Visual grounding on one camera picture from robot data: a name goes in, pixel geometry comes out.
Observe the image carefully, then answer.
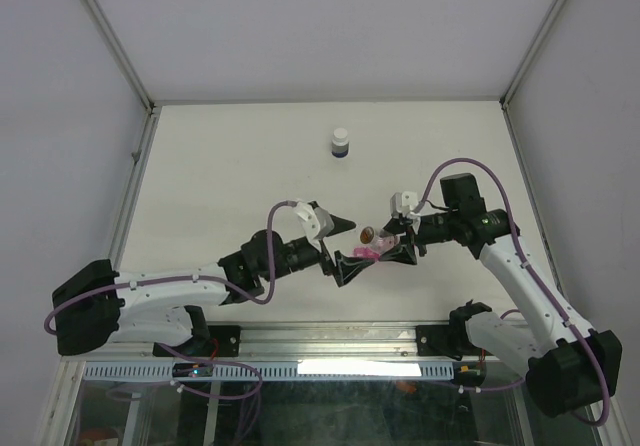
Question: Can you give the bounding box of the aluminium mounting rail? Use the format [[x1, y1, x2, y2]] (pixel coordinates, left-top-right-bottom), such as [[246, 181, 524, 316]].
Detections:
[[61, 318, 600, 362]]

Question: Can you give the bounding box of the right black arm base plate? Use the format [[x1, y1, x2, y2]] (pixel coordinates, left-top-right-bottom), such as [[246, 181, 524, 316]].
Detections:
[[415, 324, 475, 361]]

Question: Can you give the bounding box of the pink pill organizer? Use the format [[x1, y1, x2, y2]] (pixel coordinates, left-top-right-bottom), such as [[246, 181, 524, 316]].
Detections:
[[352, 245, 393, 261]]

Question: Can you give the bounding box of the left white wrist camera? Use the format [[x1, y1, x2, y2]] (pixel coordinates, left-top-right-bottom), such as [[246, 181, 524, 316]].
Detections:
[[293, 201, 335, 251]]

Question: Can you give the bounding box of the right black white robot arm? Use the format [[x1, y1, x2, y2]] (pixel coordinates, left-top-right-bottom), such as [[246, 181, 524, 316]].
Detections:
[[381, 173, 622, 417]]

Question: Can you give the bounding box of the left aluminium frame post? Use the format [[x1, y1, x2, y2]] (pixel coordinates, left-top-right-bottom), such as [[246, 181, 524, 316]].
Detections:
[[62, 0, 162, 117]]

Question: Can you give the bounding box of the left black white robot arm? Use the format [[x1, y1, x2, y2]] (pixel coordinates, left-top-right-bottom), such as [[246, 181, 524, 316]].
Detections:
[[44, 200, 375, 356]]

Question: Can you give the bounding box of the right aluminium frame post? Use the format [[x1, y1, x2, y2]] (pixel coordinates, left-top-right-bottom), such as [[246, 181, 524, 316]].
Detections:
[[499, 0, 569, 109]]

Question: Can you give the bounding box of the white capped blue bottle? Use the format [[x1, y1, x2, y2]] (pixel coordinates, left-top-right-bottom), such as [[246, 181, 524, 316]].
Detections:
[[331, 128, 350, 158]]

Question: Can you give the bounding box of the grey slotted cable duct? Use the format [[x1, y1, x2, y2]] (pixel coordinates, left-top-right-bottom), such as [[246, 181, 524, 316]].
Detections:
[[84, 360, 454, 382]]

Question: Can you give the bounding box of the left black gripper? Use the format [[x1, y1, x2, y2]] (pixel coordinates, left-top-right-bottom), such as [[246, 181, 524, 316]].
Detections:
[[263, 215, 374, 285]]

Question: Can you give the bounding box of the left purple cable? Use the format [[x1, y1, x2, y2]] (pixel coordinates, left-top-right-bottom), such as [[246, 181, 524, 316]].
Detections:
[[44, 199, 301, 407]]

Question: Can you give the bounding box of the aluminium frame post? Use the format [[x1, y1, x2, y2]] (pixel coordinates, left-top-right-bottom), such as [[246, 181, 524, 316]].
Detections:
[[62, 0, 162, 117], [499, 0, 569, 109]]

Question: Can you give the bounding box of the clear pill bottle orange cap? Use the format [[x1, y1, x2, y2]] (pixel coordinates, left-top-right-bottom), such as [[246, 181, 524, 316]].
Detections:
[[359, 226, 399, 254]]

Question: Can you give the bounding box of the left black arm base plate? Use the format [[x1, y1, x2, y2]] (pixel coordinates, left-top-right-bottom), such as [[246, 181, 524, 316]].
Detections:
[[171, 324, 242, 358]]

